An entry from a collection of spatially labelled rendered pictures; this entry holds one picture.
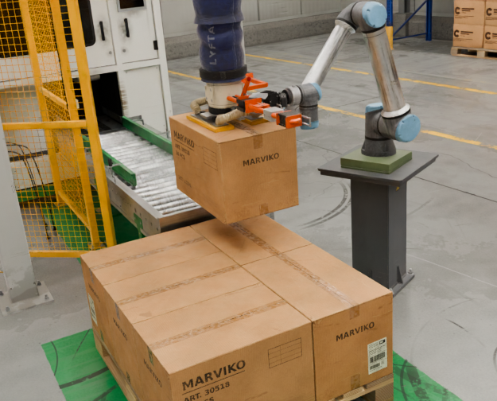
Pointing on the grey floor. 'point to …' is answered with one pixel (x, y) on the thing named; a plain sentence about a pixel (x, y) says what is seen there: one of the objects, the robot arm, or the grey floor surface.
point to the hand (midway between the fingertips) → (252, 104)
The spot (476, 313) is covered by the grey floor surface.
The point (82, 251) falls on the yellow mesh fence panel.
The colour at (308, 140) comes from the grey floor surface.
